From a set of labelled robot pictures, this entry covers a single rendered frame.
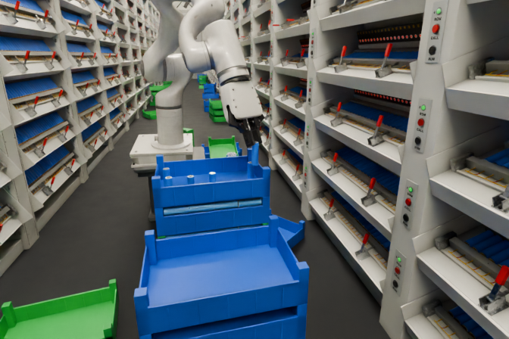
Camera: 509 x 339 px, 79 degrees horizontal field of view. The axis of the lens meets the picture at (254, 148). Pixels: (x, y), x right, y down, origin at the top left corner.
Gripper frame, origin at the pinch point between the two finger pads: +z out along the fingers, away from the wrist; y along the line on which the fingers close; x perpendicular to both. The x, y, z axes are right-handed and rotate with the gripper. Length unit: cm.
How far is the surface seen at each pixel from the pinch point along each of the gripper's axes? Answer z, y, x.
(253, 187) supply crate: 12.6, 2.7, -2.4
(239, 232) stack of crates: 21.1, 12.9, 0.3
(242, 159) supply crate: 4.5, -7.9, -16.8
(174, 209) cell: 12.0, 20.0, -14.4
